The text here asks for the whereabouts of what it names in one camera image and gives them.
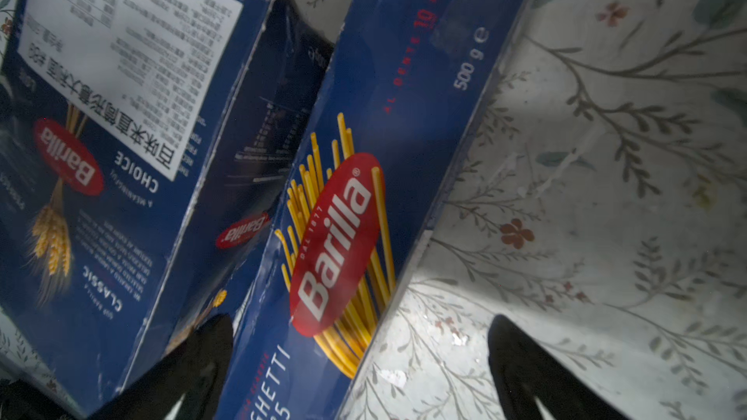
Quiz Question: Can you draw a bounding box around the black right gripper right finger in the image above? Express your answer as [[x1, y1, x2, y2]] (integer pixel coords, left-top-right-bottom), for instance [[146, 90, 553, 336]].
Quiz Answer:
[[487, 315, 626, 420]]

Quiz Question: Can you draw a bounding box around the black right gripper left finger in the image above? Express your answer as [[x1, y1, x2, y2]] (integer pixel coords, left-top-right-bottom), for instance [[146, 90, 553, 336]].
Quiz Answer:
[[91, 314, 233, 419]]

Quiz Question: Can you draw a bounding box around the large blue Barilla box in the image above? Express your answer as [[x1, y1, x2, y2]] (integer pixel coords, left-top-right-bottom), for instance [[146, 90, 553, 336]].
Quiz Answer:
[[1, 0, 332, 415]]

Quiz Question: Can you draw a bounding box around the slim blue Barilla spaghetti box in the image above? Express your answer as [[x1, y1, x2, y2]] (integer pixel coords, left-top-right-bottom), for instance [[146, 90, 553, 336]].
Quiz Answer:
[[216, 0, 527, 419]]

